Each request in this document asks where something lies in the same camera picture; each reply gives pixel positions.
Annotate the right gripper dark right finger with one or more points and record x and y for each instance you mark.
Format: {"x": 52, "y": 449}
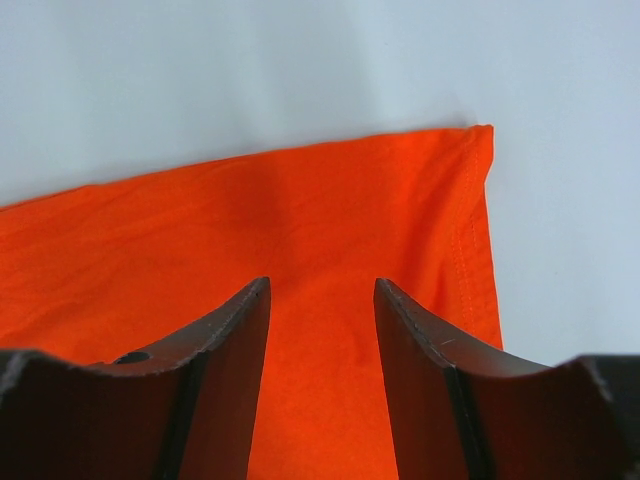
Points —
{"x": 462, "y": 409}

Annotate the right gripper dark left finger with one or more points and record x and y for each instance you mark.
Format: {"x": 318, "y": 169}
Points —
{"x": 183, "y": 407}

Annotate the orange t-shirt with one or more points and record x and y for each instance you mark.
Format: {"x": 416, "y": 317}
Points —
{"x": 96, "y": 271}

